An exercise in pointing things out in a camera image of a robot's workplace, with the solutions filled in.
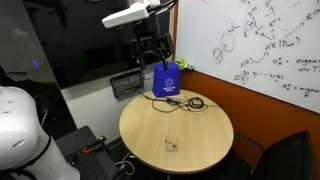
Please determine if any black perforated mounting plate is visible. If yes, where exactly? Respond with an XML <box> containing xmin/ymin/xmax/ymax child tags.
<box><xmin>56</xmin><ymin>126</ymin><xmax>122</xmax><ymax>180</ymax></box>

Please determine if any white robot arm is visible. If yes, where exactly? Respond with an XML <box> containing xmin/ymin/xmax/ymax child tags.
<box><xmin>0</xmin><ymin>0</ymin><xmax>122</xmax><ymax>180</ymax></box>

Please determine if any orange black clamp tool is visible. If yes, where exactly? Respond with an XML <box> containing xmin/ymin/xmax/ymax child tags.
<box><xmin>83</xmin><ymin>136</ymin><xmax>107</xmax><ymax>154</ymax></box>

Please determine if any black cable on table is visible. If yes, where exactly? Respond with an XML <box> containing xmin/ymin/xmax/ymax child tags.
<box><xmin>124</xmin><ymin>71</ymin><xmax>219</xmax><ymax>113</ymax></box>

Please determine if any black office chair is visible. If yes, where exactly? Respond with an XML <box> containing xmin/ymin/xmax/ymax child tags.
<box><xmin>229</xmin><ymin>131</ymin><xmax>316</xmax><ymax>180</ymax></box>

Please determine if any clear glass cup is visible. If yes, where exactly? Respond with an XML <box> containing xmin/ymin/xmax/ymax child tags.
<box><xmin>165</xmin><ymin>135</ymin><xmax>179</xmax><ymax>154</ymax></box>

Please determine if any whiteboard with writing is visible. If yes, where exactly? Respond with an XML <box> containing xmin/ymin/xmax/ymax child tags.
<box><xmin>176</xmin><ymin>0</ymin><xmax>320</xmax><ymax>113</ymax></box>

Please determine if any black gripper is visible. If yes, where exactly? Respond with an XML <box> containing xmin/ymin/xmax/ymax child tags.
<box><xmin>130</xmin><ymin>17</ymin><xmax>174</xmax><ymax>71</ymax></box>

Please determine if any white cable on floor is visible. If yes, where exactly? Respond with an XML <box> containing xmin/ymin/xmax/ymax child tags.
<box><xmin>114</xmin><ymin>151</ymin><xmax>137</xmax><ymax>176</ymax></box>

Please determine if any round wooden table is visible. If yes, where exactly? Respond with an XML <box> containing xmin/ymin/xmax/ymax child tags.
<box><xmin>119</xmin><ymin>92</ymin><xmax>234</xmax><ymax>174</ymax></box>

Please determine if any yellow green cloth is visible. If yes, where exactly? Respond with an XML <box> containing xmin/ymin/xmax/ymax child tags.
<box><xmin>174</xmin><ymin>59</ymin><xmax>194</xmax><ymax>70</ymax></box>

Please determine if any black wall screen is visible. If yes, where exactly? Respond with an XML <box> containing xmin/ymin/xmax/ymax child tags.
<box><xmin>22</xmin><ymin>0</ymin><xmax>139</xmax><ymax>89</ymax></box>

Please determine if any black wall outlet box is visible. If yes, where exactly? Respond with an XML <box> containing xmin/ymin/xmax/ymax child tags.
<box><xmin>110</xmin><ymin>70</ymin><xmax>144</xmax><ymax>98</ymax></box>

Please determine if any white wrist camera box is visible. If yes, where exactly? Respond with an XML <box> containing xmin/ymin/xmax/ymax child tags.
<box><xmin>102</xmin><ymin>1</ymin><xmax>151</xmax><ymax>28</ymax></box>

